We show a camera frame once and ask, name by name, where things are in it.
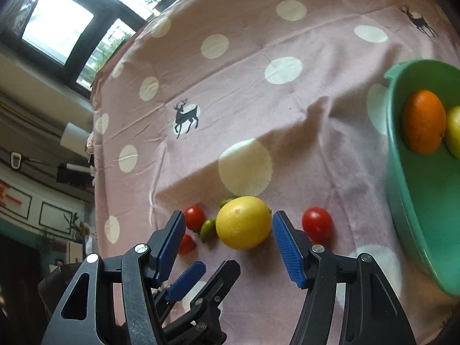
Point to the green plastic bowl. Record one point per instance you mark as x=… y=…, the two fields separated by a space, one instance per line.
x=413 y=194

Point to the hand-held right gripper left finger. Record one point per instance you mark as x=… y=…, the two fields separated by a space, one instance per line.
x=172 y=244

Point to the green houseplant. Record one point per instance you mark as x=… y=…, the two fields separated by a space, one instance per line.
x=73 y=226

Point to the white wall hook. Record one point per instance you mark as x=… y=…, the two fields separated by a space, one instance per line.
x=15 y=160

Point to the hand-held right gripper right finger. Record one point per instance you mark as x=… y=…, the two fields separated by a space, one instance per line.
x=287 y=248

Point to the white pink cloth bundle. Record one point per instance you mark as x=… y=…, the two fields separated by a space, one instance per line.
x=90 y=151

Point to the orange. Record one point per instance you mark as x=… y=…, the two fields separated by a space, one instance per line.
x=424 y=122

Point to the black box-shaped object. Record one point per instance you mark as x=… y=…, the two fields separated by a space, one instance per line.
x=72 y=176

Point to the yellow lemon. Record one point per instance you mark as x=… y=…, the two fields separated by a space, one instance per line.
x=243 y=228

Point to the dark-framed window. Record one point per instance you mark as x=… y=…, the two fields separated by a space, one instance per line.
x=57 y=25

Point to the framed wall picture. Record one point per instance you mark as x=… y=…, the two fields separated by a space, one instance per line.
x=14 y=197
x=55 y=215

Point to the red cherry tomato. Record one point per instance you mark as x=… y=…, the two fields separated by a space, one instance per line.
x=187 y=246
x=317 y=224
x=196 y=217

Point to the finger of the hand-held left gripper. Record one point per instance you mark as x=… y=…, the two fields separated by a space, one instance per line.
x=219 y=280
x=185 y=282

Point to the pink polka-dot tablecloth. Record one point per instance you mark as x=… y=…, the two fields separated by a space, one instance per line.
x=251 y=97

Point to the small green olive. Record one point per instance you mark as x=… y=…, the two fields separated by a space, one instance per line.
x=228 y=201
x=208 y=227

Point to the yellow-green pear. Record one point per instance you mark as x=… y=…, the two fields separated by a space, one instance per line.
x=453 y=133

